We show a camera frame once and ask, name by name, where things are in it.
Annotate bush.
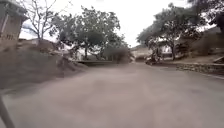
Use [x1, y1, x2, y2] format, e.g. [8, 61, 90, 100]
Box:
[102, 46, 132, 64]

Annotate pale building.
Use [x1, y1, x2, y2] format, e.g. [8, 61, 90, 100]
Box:
[129, 44, 153, 61]

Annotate grey asphalt road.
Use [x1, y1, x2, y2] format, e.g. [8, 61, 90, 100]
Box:
[0, 62, 224, 128]

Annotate leafy tree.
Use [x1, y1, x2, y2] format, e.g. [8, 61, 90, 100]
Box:
[51, 5, 129, 62]
[136, 2, 208, 62]

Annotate bare tree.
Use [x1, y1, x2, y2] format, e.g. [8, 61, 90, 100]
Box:
[19, 0, 68, 43]

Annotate brown dirt mound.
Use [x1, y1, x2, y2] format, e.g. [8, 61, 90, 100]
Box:
[0, 39, 88, 90]

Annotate brown earth slope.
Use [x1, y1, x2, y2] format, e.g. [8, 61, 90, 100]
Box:
[179, 26, 224, 64]

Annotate dark tree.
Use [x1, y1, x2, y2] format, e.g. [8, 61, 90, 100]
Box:
[188, 0, 224, 34]

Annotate low stone wall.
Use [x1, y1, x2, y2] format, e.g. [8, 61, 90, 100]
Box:
[175, 62, 224, 76]

